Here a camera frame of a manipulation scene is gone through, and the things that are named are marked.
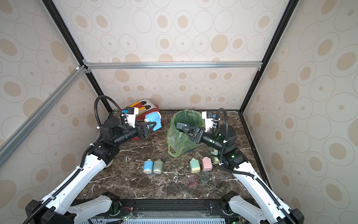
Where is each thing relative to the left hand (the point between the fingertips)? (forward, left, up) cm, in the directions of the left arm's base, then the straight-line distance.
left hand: (155, 122), depth 67 cm
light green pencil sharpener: (-11, -21, -28) cm, 37 cm away
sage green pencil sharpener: (-11, +1, -28) cm, 30 cm away
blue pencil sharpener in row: (-11, +7, -28) cm, 30 cm away
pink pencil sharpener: (-9, -28, -28) cm, 41 cm away
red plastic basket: (+26, +13, -15) cm, 33 cm away
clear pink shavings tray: (-16, -20, -35) cm, 43 cm away
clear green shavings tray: (-14, -27, -34) cm, 45 cm away
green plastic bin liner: (-1, -11, -15) cm, 19 cm away
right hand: (-6, -14, +1) cm, 15 cm away
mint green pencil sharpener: (-6, -33, -28) cm, 44 cm away
